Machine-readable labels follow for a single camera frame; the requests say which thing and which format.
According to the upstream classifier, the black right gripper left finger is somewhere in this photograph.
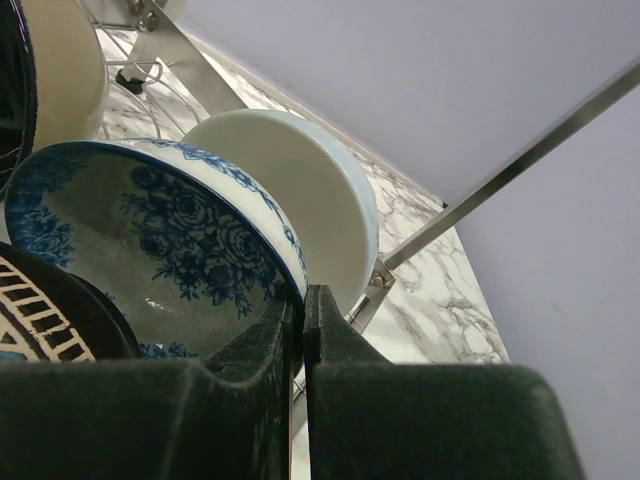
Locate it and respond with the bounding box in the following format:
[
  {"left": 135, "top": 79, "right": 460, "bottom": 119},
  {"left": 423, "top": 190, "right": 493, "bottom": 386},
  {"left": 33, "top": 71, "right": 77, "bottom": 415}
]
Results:
[{"left": 1, "top": 297, "right": 295, "bottom": 479}]

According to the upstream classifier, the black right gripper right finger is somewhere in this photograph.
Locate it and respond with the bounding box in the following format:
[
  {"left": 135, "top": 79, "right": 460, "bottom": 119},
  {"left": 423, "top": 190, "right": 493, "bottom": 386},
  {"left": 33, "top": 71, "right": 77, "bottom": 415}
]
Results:
[{"left": 303, "top": 285, "right": 584, "bottom": 479}]

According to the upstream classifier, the blue and white bowl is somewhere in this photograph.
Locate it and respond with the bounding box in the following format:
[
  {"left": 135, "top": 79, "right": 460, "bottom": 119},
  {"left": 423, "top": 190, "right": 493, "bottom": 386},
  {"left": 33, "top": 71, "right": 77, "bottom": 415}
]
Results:
[{"left": 4, "top": 138, "right": 308, "bottom": 359}]

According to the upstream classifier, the dark patterned cream-inside bowl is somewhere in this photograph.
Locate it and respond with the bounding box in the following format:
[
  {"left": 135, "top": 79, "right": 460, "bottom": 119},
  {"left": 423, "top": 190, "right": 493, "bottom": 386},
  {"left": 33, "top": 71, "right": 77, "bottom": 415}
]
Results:
[{"left": 1, "top": 243, "right": 140, "bottom": 362}]

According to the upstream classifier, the black bowl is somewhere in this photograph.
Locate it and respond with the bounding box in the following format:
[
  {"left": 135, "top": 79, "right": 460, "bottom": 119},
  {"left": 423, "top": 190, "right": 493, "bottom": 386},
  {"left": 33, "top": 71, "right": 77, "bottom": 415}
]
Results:
[{"left": 1, "top": 0, "right": 109, "bottom": 185}]

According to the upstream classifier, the steel wire dish rack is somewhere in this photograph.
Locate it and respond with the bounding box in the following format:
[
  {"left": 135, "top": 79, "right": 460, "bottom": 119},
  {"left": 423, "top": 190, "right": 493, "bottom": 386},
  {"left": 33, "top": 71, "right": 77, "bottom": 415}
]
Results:
[{"left": 80, "top": 0, "right": 640, "bottom": 401}]

